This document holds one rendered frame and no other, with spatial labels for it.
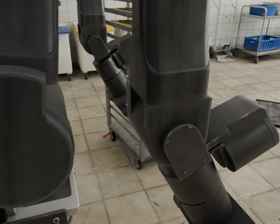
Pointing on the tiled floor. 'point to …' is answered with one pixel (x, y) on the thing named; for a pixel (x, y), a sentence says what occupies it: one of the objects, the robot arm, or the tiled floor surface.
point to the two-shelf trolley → (260, 36)
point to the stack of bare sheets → (277, 113)
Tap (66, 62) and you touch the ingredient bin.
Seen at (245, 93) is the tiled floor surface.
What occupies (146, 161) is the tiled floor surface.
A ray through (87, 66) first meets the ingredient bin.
